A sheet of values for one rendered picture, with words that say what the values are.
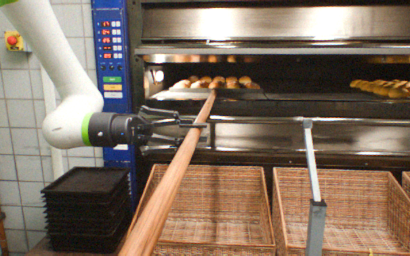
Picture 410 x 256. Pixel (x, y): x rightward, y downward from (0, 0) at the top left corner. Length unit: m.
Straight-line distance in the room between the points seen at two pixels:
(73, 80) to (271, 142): 0.96
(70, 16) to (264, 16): 0.92
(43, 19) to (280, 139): 1.11
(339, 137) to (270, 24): 0.63
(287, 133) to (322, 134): 0.17
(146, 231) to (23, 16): 0.65
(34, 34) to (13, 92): 0.99
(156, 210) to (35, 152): 1.52
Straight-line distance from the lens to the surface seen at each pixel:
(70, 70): 0.90
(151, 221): 0.35
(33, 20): 0.87
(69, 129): 0.82
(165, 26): 1.49
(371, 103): 1.60
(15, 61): 1.81
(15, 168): 1.96
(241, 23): 1.46
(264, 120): 1.10
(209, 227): 1.51
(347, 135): 1.60
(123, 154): 1.59
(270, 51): 1.31
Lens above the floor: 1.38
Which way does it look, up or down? 13 degrees down
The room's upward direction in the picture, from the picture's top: straight up
